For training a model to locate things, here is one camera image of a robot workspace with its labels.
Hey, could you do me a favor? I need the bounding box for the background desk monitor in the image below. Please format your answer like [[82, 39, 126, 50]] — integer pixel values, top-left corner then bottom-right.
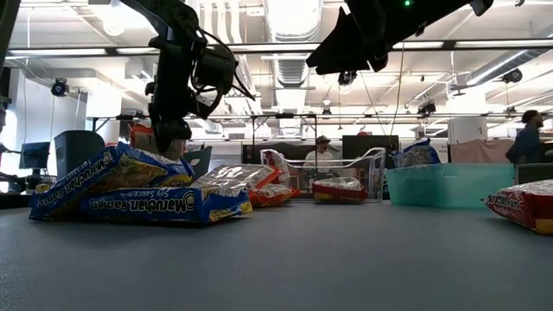
[[19, 141, 52, 170]]

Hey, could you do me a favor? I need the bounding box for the blue Maruchan ramen pack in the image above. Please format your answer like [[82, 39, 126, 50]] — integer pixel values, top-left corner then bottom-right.
[[28, 142, 196, 222], [77, 185, 255, 225], [391, 137, 442, 169]]

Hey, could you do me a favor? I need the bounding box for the black background screen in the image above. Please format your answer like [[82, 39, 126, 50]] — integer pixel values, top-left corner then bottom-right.
[[341, 134, 400, 161]]

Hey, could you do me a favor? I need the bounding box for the dark grey plastic bin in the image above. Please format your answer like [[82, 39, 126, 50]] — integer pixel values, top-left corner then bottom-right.
[[54, 129, 213, 181]]

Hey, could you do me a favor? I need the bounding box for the blue-grey table mat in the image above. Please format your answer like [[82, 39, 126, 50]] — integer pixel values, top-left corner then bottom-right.
[[0, 200, 553, 311]]

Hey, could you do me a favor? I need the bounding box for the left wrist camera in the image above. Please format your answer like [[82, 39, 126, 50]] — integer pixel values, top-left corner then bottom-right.
[[194, 42, 243, 120]]

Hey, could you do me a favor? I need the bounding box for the black hanging camera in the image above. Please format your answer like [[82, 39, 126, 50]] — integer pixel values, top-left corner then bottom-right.
[[336, 70, 359, 87]]

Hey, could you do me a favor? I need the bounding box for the green translucent plastic bin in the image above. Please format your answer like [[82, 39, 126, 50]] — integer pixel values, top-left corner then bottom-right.
[[385, 162, 516, 211]]

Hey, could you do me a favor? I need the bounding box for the pink cloth cover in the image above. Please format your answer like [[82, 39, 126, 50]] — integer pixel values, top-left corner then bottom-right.
[[448, 138, 516, 165]]

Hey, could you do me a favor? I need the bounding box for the silver ventilation duct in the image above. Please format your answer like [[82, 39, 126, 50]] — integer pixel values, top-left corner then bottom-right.
[[264, 0, 323, 88]]

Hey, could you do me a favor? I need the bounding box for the dark storage box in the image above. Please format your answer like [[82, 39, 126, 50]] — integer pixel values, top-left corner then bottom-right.
[[513, 162, 553, 186]]

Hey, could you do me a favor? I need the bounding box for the clear plastic bin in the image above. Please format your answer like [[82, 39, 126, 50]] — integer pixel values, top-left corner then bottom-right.
[[258, 146, 387, 204]]

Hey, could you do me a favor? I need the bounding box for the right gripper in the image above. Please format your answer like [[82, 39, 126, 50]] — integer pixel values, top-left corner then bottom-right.
[[305, 0, 433, 76]]

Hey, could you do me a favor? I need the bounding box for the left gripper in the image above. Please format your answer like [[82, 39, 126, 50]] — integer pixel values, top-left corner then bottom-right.
[[144, 34, 207, 156]]

